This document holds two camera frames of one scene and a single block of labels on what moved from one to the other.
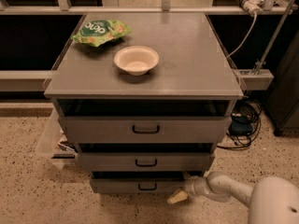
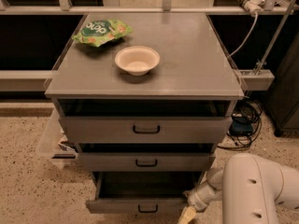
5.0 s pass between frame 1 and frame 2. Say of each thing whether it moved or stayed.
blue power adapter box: stayed
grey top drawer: stayed
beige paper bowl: stayed
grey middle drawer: stayed
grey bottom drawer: moved
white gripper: moved
